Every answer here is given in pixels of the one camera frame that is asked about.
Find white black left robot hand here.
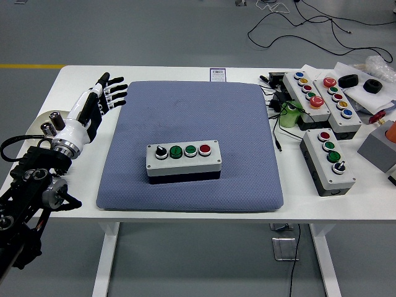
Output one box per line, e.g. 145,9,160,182
54,72,129,153

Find grey four-button control box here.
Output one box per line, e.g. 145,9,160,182
299,129,356,197
145,139,223,186

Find grey five-button control box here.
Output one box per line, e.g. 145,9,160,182
312,76,363,142
283,71,332,131

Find dark cylindrical battery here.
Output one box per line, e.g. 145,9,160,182
41,122,58,137
49,111,66,131

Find white shallow dish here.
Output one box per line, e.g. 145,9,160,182
26,110,74,144

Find blue-grey textured mat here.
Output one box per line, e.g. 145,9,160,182
96,80,285,213

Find white table leg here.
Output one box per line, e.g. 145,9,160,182
92,222,121,297
309,223,343,297

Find barcode label sticker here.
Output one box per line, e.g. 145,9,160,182
209,68,228,83

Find black electronic device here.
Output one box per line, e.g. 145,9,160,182
268,72,287,89

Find black power adapter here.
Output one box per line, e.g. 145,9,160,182
267,92,293,112

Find light green plastic cylinder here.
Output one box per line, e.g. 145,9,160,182
279,101,306,128

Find metal floor plate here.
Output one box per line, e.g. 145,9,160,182
271,236,300,262

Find white paper sheet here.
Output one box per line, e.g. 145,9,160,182
334,61,396,116

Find grey block box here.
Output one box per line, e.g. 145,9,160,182
357,119,396,173

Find clear bubble wrap bag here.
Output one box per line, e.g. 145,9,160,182
364,55,396,83

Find orange object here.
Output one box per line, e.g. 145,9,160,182
384,119,396,142

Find black cord with plug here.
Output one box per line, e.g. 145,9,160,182
259,83,306,152

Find white floor cable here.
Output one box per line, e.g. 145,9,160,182
256,0,291,15

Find black hanging cable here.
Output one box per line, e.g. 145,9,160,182
289,224,303,297

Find black foam ring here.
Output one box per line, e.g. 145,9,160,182
337,74,360,90
363,79,383,94

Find black floor cable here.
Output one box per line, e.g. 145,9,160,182
247,0,396,62

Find red knob handle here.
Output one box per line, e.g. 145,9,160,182
368,110,387,124

